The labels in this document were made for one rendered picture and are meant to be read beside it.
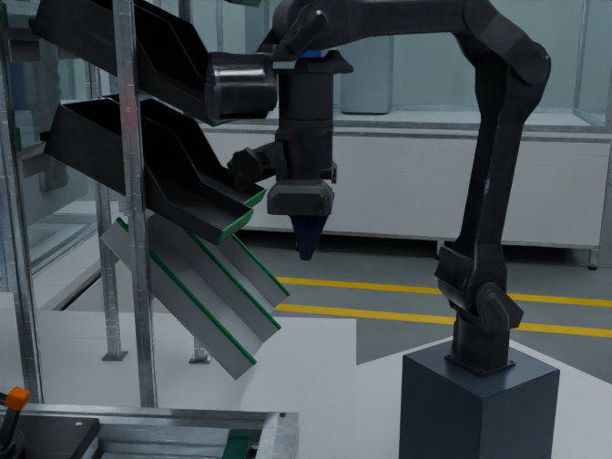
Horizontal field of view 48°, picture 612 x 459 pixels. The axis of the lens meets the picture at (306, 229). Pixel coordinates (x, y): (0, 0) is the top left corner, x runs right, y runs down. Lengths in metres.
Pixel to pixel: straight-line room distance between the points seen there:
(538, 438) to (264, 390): 0.51
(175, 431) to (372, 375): 0.46
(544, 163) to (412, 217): 0.92
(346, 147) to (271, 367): 3.50
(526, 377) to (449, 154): 3.84
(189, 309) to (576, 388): 0.71
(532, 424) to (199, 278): 0.53
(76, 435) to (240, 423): 0.21
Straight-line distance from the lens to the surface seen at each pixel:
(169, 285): 0.99
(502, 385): 0.87
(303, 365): 1.33
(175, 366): 1.35
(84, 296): 1.96
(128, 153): 0.93
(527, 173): 4.72
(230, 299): 1.10
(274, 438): 0.93
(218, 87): 0.68
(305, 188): 0.65
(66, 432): 0.97
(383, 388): 1.26
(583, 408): 1.28
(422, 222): 4.78
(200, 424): 0.96
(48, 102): 2.00
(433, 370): 0.88
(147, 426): 0.98
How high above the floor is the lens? 1.45
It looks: 15 degrees down
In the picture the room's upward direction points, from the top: straight up
